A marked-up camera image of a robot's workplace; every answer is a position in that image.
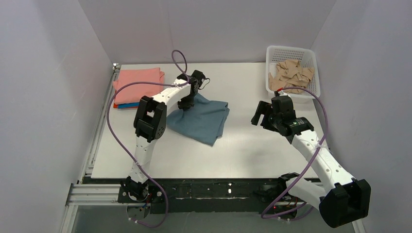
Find grey-blue t shirt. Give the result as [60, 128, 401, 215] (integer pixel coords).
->
[166, 94, 230, 146]

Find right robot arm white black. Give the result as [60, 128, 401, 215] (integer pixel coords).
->
[251, 95, 371, 228]

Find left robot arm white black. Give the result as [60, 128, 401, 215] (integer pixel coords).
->
[120, 70, 207, 202]

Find beige crumpled t shirt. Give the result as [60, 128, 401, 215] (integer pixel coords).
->
[268, 59, 315, 91]

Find white plastic basket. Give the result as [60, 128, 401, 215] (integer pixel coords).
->
[265, 46, 321, 102]

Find pink folded t shirt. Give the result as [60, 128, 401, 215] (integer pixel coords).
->
[112, 67, 165, 105]

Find blue folded t shirt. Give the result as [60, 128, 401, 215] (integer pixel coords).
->
[113, 102, 139, 109]

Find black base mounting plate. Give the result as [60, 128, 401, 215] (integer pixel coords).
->
[118, 178, 286, 214]

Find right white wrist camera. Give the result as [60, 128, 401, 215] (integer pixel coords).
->
[274, 90, 289, 97]

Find aluminium left side rail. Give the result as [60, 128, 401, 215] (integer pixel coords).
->
[76, 63, 121, 184]

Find aluminium front frame rail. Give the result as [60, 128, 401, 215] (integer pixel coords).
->
[60, 184, 365, 233]

